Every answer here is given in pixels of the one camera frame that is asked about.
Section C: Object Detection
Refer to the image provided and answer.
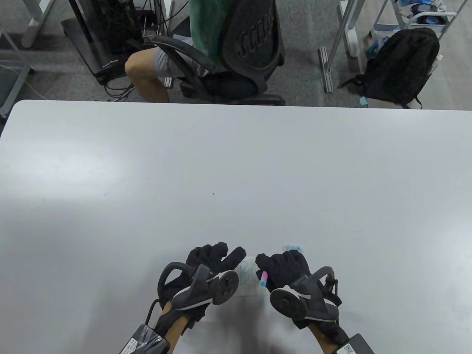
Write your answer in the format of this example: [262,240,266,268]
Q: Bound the person's left hand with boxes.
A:
[159,242,247,325]

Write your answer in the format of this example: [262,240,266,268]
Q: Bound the white desk leg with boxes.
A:
[20,0,56,48]

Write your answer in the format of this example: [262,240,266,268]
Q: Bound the black wrist box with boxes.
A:
[334,334,376,354]
[118,323,171,354]

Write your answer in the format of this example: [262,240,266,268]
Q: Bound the black right wrist box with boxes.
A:
[334,334,376,354]

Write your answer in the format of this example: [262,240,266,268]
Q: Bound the black backpack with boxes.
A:
[341,27,441,110]

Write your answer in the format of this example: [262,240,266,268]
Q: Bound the white table leg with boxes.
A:
[337,0,364,73]

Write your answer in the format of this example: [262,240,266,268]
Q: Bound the blue cable spool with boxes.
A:
[413,13,448,25]

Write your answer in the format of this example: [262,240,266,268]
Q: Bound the black left wrist box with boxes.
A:
[118,323,171,354]

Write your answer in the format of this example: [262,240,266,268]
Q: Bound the person's right forearm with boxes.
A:
[310,326,351,354]

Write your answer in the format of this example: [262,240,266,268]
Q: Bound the aluminium profile bar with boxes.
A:
[319,46,334,94]

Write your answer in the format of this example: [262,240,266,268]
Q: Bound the grey table frame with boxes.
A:
[0,26,35,118]

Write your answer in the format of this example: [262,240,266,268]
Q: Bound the person's left forearm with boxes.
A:
[155,301,194,349]

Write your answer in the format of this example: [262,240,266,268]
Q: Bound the black office chair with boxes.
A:
[142,0,287,106]

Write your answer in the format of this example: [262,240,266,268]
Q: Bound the grey right hand controller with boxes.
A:
[269,266,340,322]

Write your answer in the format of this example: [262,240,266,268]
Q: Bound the person's right hand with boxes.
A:
[255,251,349,344]

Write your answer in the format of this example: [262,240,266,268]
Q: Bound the grey left hand controller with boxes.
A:
[158,262,239,310]

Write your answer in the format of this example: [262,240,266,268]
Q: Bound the black computer tower stand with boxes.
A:
[61,0,159,86]

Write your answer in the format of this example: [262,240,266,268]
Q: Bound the grey hand controller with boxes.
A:
[158,262,239,310]
[269,266,340,322]

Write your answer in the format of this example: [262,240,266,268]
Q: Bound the lined white letter paper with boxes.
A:
[234,256,272,298]

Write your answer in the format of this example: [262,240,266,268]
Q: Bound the black floor cables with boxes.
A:
[104,72,136,102]

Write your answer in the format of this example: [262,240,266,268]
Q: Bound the blue plastic bag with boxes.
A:
[369,31,388,54]

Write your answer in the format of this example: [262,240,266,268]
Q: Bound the white metal cart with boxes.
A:
[369,0,458,52]

